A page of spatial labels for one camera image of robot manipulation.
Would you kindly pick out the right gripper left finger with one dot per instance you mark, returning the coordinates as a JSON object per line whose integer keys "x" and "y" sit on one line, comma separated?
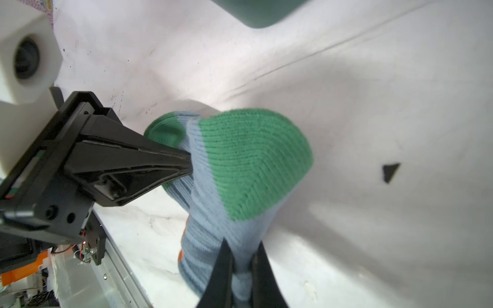
{"x": 218, "y": 292}

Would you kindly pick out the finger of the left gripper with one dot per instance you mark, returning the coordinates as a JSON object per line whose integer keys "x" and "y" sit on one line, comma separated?
{"x": 115, "y": 165}

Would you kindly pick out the blue orange green sock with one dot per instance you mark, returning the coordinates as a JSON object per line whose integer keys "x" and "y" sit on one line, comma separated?
{"x": 246, "y": 163}

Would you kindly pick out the green compartment organizer tray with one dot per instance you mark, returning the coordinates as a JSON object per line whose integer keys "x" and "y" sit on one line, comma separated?
{"x": 259, "y": 13}

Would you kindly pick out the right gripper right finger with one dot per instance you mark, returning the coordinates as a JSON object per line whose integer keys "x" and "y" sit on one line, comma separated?
{"x": 265, "y": 291}

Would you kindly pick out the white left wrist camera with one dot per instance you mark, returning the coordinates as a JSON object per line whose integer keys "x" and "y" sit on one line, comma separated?
{"x": 30, "y": 55}

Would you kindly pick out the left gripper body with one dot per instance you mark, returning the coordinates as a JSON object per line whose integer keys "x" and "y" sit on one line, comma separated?
{"x": 38, "y": 200}

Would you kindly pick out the small black debris chip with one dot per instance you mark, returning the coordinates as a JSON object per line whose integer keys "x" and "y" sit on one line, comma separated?
{"x": 389, "y": 171}

